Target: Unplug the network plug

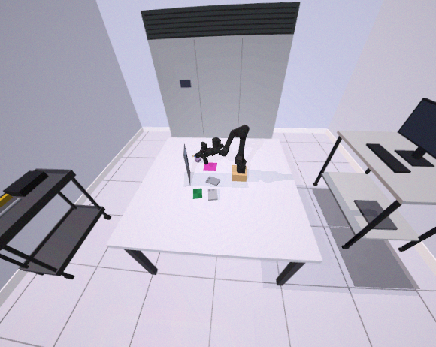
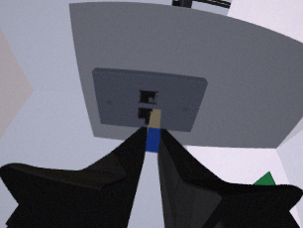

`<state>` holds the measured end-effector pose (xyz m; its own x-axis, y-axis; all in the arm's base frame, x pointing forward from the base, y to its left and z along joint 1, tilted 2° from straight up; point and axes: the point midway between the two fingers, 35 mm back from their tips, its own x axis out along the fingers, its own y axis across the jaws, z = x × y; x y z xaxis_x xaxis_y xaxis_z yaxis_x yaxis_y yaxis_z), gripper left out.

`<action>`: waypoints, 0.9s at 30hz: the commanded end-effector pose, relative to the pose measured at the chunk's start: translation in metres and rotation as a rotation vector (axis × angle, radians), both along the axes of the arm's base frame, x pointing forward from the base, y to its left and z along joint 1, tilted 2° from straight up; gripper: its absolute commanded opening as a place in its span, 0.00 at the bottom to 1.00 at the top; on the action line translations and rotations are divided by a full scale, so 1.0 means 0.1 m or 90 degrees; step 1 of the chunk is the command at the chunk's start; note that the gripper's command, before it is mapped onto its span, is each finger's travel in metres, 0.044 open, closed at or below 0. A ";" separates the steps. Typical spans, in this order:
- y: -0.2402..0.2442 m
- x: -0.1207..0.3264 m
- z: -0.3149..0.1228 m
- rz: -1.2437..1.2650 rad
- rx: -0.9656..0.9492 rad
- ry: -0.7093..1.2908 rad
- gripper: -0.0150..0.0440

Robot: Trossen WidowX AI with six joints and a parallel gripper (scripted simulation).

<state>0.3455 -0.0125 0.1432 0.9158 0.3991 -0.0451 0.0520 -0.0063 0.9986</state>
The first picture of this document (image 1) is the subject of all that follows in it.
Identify flat green rectangular patch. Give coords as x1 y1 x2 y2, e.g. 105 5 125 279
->
193 188 202 199

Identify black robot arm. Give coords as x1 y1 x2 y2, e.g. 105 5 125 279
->
212 125 250 174

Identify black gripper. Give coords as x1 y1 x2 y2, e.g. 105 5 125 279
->
194 142 214 164

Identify grey panel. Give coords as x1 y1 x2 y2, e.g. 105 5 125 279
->
183 144 190 186

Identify magenta square marking on table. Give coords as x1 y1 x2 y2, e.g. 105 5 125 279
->
203 162 217 171

